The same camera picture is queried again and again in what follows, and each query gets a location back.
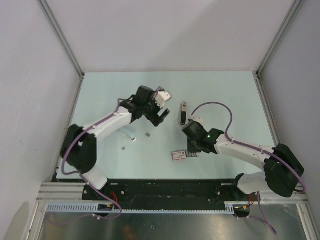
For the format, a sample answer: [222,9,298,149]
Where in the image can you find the light blue stapler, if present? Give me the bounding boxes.
[118,127,137,142]

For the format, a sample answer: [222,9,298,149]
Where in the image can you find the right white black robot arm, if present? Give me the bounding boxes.
[182,120,305,201]

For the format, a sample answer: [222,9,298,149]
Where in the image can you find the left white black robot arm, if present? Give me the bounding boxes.
[60,85,172,200]

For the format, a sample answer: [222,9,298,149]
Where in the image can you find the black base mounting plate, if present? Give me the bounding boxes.
[82,179,255,202]

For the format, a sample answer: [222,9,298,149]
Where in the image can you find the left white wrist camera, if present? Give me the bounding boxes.
[153,86,172,109]

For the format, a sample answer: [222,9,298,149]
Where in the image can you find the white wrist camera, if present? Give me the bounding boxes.
[188,115,204,125]
[153,86,172,109]

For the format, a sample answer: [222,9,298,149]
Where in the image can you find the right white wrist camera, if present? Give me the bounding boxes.
[188,115,204,125]

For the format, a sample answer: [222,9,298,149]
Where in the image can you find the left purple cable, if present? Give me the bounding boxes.
[47,98,123,223]

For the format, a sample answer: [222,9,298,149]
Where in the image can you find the purple cable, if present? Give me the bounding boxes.
[191,101,307,236]
[47,98,123,223]

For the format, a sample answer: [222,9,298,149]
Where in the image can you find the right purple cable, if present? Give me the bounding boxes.
[191,101,307,236]

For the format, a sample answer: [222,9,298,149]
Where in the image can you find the grey slotted cable duct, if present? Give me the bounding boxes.
[45,201,236,215]

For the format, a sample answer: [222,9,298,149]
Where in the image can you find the right aluminium side rail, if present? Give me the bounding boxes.
[254,71,295,181]

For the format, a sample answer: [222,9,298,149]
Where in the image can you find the aluminium front frame rail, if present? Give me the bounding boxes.
[37,182,309,204]

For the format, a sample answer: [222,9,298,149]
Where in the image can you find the left aluminium corner post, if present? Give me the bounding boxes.
[37,0,84,77]

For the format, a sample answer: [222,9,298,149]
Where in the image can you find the aluminium corner post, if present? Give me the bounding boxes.
[256,0,305,77]
[37,0,84,77]

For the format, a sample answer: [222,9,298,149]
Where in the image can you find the right aluminium corner post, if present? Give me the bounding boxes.
[256,0,305,77]

